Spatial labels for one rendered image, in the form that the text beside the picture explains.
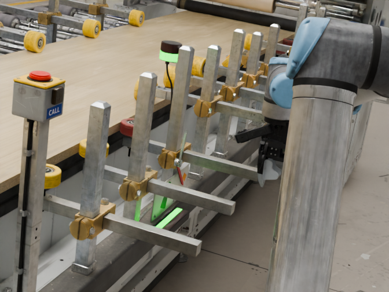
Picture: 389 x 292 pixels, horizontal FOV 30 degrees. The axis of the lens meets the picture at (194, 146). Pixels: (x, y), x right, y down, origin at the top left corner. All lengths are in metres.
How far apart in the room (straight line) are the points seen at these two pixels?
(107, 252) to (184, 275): 1.41
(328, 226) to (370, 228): 2.85
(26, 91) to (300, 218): 0.54
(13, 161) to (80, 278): 0.34
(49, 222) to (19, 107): 0.69
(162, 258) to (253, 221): 0.98
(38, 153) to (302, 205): 0.50
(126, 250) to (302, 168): 0.75
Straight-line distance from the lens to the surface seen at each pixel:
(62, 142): 2.00
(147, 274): 2.89
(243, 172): 2.11
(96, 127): 1.62
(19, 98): 1.36
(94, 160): 1.64
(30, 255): 1.49
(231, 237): 3.67
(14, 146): 1.95
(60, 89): 1.36
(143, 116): 1.84
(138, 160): 1.88
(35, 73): 1.37
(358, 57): 1.30
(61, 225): 2.07
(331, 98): 1.28
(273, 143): 2.04
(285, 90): 1.86
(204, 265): 3.37
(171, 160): 2.10
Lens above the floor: 1.58
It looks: 19 degrees down
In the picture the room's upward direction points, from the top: 9 degrees clockwise
